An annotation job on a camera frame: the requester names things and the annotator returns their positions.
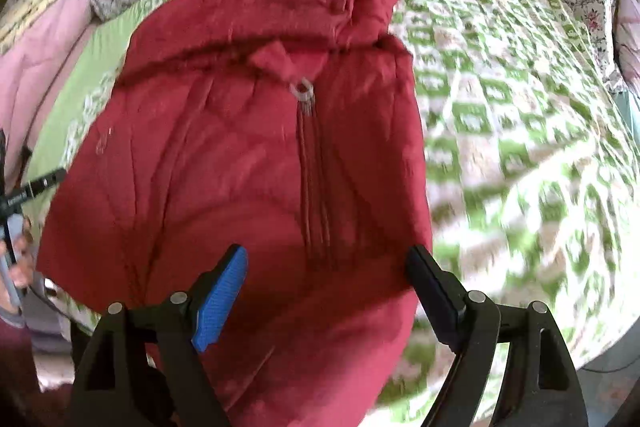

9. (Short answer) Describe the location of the green patterned bed sheet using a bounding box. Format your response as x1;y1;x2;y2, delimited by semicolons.
25;0;640;423

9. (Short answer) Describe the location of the person's left hand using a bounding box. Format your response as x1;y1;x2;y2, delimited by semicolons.
9;218;37;289

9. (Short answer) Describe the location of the pink cloth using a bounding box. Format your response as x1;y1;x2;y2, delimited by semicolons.
614;0;640;84

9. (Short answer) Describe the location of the pink quilt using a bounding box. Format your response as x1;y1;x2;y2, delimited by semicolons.
0;0;97;158

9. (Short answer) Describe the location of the person's left forearm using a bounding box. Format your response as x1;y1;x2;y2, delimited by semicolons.
0;307;76;427

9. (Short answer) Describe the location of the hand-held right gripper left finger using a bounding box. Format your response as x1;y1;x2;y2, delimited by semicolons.
62;244;249;427

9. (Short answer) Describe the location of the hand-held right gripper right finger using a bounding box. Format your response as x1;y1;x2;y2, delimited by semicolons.
404;245;590;427

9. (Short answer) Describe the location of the red quilted jacket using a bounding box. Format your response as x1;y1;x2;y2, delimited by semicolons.
36;0;434;427

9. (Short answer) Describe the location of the black cable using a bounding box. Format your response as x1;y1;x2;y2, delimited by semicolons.
27;286;96;335

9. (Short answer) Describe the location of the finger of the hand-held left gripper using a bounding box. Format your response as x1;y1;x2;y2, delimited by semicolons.
20;166;69;204

